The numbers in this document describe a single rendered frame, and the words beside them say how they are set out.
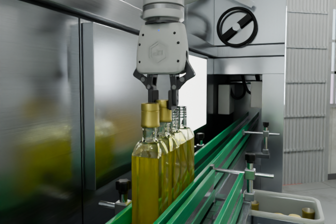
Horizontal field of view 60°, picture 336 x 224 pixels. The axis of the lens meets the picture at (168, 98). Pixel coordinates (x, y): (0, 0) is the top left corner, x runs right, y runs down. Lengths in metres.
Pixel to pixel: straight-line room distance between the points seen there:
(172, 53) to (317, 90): 3.86
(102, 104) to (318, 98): 3.91
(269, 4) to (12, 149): 1.44
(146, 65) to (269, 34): 1.14
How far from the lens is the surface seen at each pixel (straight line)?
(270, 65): 1.64
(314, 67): 4.31
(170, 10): 0.57
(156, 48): 0.58
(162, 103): 0.58
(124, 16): 0.73
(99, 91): 0.61
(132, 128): 0.74
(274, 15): 1.67
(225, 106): 1.79
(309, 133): 4.34
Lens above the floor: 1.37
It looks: 3 degrees down
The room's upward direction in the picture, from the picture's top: straight up
